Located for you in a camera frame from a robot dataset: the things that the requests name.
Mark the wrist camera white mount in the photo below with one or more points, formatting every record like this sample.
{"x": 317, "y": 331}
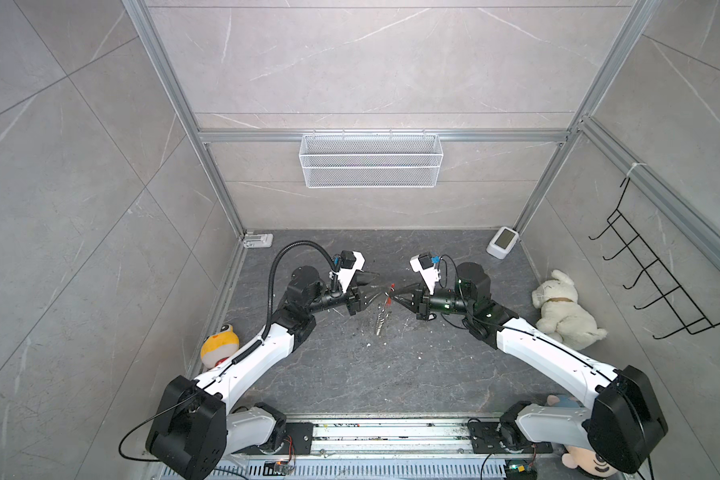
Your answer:
{"x": 428, "y": 265}
{"x": 347, "y": 264}

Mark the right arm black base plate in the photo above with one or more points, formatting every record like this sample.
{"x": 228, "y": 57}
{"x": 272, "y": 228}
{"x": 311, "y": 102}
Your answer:
{"x": 495, "y": 437}

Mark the black wire hook rack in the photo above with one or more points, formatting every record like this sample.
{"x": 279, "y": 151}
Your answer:
{"x": 654, "y": 272}

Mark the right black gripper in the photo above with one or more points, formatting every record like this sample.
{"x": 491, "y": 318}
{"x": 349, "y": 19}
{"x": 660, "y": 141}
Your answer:
{"x": 416, "y": 305}

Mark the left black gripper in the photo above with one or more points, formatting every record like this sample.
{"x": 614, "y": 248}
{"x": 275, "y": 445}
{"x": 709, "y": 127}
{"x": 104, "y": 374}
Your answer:
{"x": 356, "y": 300}

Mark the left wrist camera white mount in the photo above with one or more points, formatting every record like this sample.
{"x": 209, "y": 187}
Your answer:
{"x": 347, "y": 264}

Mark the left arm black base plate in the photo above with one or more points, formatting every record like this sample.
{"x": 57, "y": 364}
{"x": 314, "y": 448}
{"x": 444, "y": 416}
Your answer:
{"x": 295, "y": 436}

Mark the white wire mesh basket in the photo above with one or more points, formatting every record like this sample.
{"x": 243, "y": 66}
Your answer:
{"x": 370, "y": 161}

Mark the yellow plush duck toy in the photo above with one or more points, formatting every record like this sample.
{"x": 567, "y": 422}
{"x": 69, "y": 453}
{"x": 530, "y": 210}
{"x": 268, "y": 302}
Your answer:
{"x": 219, "y": 346}

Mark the beige plush doll striped shirt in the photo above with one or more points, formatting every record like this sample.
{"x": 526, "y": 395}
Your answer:
{"x": 576, "y": 458}

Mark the white wall socket box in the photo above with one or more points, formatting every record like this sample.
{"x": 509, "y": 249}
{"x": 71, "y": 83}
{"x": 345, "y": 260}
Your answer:
{"x": 258, "y": 240}

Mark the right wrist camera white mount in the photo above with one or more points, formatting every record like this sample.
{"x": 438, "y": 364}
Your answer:
{"x": 428, "y": 265}

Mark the white plush dog toy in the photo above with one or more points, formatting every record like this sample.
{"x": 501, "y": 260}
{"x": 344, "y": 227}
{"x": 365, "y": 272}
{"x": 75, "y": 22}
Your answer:
{"x": 562, "y": 317}

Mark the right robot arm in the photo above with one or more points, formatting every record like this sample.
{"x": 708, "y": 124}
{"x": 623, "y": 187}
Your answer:
{"x": 618, "y": 416}

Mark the white digital timer device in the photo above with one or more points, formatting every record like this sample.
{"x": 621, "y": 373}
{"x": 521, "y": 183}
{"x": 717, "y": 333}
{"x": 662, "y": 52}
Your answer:
{"x": 502, "y": 243}

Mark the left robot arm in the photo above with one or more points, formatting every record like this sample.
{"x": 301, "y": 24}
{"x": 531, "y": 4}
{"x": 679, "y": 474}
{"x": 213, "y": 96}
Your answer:
{"x": 195, "y": 424}

